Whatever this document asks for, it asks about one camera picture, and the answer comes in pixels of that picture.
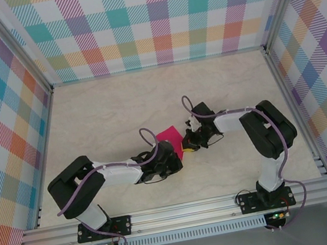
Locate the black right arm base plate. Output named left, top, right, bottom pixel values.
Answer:
left=237, top=185, right=297, bottom=216

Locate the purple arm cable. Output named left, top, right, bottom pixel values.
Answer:
left=44, top=125, right=180, bottom=245
left=180, top=77, right=314, bottom=244

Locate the small right circuit board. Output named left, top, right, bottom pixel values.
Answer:
left=268, top=210, right=292, bottom=222

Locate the aluminium mounting rail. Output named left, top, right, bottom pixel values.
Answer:
left=14, top=176, right=327, bottom=245

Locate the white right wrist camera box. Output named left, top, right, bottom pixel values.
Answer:
left=183, top=115, right=203, bottom=134

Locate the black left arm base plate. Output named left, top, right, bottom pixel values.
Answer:
left=75, top=214, right=134, bottom=245

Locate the slotted grey cable duct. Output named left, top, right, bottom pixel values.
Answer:
left=99, top=217, right=268, bottom=245

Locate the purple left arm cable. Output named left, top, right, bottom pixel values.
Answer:
left=44, top=125, right=180, bottom=245

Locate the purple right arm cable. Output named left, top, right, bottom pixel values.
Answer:
left=180, top=77, right=314, bottom=244

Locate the aluminium frame side bar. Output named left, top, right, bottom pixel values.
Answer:
left=14, top=90, right=76, bottom=228
left=264, top=44, right=327, bottom=184

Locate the pink square paper sheet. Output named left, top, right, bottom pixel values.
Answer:
left=155, top=124, right=187, bottom=164

